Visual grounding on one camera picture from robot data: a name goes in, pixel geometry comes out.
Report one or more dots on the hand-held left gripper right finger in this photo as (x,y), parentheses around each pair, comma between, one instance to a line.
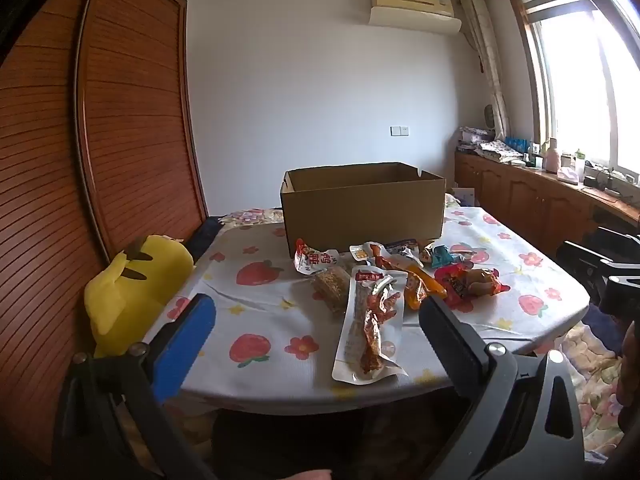
(450,340)

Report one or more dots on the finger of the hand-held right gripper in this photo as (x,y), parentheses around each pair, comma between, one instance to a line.
(620,295)
(590,260)

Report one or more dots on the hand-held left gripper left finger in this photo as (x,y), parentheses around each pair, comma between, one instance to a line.
(185,350)

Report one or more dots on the red sausage snack packet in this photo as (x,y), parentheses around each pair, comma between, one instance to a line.
(457,280)

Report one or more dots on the orange snack packet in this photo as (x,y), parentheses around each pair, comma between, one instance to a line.
(417,285)

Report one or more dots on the long clear chicken feet packet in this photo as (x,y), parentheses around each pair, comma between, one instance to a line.
(367,330)

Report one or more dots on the teal snack packet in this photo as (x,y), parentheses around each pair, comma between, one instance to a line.
(442,256)

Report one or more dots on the dark blue snack packet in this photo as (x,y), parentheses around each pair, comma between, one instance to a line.
(402,246)

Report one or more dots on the brown rice cake packet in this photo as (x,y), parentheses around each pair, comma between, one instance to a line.
(332,285)

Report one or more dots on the brown cardboard box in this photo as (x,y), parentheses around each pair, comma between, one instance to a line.
(360,215)

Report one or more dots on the red white snack packet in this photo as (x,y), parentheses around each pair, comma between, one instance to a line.
(315,260)

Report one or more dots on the white power strip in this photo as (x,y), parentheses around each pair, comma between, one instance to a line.
(615,192)

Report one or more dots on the yellow plush toy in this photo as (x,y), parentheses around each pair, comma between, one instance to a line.
(140,280)

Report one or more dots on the pink tissue pack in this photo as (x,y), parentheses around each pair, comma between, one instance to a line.
(567,176)

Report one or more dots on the wooden cabinet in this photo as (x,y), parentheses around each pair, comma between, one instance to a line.
(525,195)

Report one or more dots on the green capped bottle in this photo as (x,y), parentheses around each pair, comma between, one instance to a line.
(580,165)

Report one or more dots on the pink bottle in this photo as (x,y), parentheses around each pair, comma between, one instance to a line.
(552,157)

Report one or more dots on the pack of blue bottles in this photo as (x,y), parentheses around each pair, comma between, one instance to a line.
(516,144)

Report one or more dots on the small white box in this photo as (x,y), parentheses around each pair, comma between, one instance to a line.
(466,197)

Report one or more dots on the folded printed cloth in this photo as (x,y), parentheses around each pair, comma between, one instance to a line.
(500,152)

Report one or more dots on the stack of boxes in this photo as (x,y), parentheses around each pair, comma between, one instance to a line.
(472,139)

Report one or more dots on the window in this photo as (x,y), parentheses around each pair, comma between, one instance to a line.
(575,85)

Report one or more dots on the patterned curtain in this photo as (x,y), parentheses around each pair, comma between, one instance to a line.
(487,60)

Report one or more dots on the wooden slatted wardrobe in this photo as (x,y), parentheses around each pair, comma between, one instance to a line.
(125,110)

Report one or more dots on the white wall switch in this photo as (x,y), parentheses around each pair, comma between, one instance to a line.
(399,131)

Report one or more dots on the wall air conditioner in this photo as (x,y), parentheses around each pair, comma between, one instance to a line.
(412,10)

